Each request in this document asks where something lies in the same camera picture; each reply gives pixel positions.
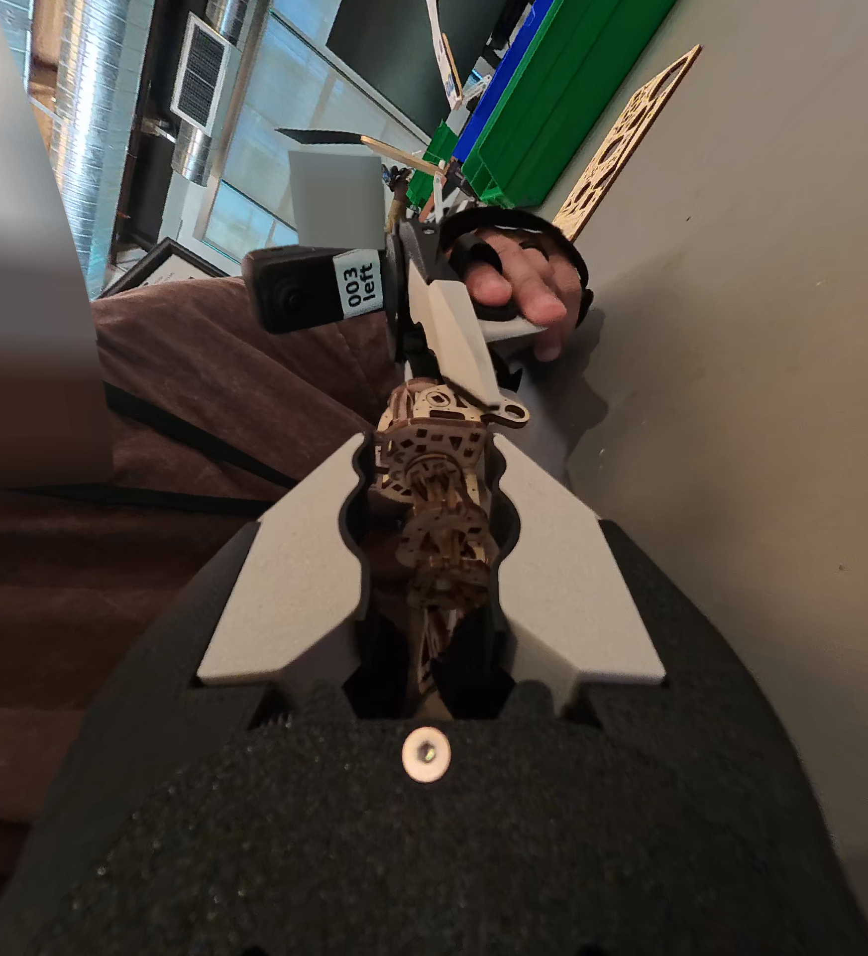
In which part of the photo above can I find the wooden mechanical model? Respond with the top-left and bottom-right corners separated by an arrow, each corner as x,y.
373,377 -> 499,708

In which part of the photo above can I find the light wooden beam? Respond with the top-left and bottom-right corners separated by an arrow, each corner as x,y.
358,133 -> 451,182

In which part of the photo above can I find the dark wall panel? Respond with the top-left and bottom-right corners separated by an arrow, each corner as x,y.
324,0 -> 511,144

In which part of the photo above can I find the white ventilation grille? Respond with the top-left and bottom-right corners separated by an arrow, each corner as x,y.
167,9 -> 231,140

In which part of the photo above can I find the person's brown clothing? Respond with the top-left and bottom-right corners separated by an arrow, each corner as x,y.
0,275 -> 407,897

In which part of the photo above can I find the green storage bin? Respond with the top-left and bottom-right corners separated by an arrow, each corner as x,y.
403,121 -> 459,212
470,0 -> 679,212

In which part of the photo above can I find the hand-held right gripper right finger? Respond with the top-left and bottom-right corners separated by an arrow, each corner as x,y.
434,433 -> 668,719

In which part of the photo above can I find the perforated plywood sheet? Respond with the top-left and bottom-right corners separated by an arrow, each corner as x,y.
552,43 -> 704,245

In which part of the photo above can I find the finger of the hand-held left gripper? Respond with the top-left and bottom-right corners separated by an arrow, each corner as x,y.
407,276 -> 508,410

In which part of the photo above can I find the person's left hand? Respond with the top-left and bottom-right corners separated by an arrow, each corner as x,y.
462,223 -> 586,364

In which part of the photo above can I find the black shoulder strap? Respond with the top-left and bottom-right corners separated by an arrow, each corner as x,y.
103,379 -> 302,491

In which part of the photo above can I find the silver ventilation duct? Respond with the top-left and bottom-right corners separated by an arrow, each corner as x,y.
29,0 -> 153,301

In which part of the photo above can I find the small wooden ring part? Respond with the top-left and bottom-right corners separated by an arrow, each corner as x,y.
477,397 -> 534,430

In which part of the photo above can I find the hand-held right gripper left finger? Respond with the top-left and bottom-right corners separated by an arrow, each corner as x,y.
195,432 -> 409,719

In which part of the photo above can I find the black picture frame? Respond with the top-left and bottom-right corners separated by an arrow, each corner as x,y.
97,236 -> 235,301

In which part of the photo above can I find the small blue storage bin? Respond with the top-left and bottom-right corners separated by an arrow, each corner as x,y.
451,0 -> 556,163

